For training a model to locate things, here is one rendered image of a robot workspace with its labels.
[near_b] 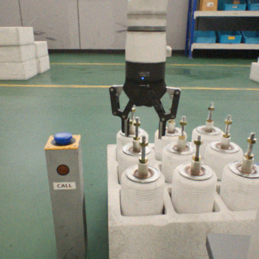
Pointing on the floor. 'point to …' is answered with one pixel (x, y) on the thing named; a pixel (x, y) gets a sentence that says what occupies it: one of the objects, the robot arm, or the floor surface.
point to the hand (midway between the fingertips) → (143, 130)
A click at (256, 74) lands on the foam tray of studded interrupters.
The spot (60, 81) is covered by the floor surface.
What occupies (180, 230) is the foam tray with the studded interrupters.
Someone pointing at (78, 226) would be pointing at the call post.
